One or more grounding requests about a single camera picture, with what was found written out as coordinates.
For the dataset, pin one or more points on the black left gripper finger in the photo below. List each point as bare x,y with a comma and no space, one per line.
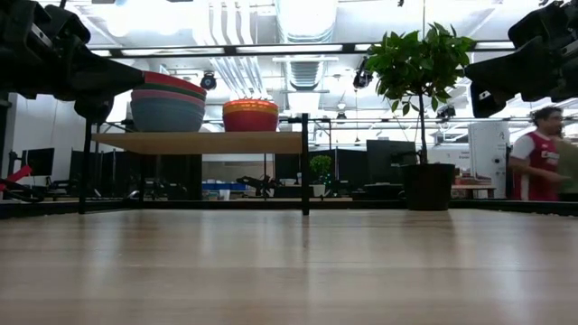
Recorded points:
108,77

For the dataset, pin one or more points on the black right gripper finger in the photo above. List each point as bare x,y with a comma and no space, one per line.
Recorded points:
515,67

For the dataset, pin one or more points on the large pink bowl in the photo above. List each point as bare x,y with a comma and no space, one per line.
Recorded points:
167,95

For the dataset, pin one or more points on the large red bowl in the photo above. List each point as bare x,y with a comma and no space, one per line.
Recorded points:
176,81

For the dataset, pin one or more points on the large blue bowl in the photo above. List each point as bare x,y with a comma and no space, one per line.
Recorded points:
167,118

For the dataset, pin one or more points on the large teal bowl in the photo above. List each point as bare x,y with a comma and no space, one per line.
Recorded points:
180,89

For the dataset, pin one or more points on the small orange bowl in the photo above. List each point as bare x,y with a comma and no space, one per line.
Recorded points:
250,102

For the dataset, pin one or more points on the small purple bowl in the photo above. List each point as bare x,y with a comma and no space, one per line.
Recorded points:
250,123

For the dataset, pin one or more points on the wooden shelf with black legs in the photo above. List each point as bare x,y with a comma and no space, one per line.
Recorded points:
203,142

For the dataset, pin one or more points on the white cabinet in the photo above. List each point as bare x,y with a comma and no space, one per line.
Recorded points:
487,153

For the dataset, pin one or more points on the person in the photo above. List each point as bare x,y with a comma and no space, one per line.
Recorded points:
537,158

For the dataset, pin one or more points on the green leafy plant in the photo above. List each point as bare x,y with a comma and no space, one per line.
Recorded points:
417,63

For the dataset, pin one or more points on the black background monitor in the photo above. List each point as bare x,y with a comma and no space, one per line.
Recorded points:
40,161
388,158

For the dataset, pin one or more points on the black plant pot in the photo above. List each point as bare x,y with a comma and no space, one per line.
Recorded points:
427,186

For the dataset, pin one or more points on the small potted plant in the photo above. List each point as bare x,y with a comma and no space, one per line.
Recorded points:
319,167

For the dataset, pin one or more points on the silver ventilation duct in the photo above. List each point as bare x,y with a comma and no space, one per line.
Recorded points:
307,27

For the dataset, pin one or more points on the black aluminium table frame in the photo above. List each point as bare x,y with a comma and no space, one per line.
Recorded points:
361,204

